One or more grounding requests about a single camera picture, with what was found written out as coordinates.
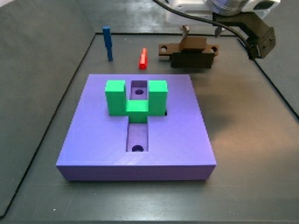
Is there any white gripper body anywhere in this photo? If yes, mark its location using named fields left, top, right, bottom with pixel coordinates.
left=169, top=0, right=281, bottom=19

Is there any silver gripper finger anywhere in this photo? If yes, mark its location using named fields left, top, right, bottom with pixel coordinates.
left=181, top=25, right=191, bottom=43
left=215, top=26, right=223, bottom=38

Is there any brown T-shaped block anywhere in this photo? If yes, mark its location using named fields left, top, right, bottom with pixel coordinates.
left=159, top=37, right=219, bottom=56

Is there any black angle fixture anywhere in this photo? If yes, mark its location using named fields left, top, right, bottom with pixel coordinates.
left=171, top=52, right=215, bottom=68

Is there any red peg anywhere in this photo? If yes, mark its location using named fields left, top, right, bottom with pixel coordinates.
left=139, top=48, right=147, bottom=70

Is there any blue cylindrical peg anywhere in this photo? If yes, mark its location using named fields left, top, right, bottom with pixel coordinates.
left=102, top=25, right=114, bottom=61

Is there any green U-shaped block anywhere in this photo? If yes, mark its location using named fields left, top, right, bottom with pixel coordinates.
left=106, top=80, right=169, bottom=123

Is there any purple base block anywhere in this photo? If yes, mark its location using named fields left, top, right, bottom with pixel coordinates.
left=57, top=74, right=217, bottom=181

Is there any black cable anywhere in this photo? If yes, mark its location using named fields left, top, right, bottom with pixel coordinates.
left=153, top=0, right=258, bottom=60

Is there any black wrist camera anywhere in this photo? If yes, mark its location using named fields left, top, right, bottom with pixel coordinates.
left=213, top=12, right=277, bottom=60

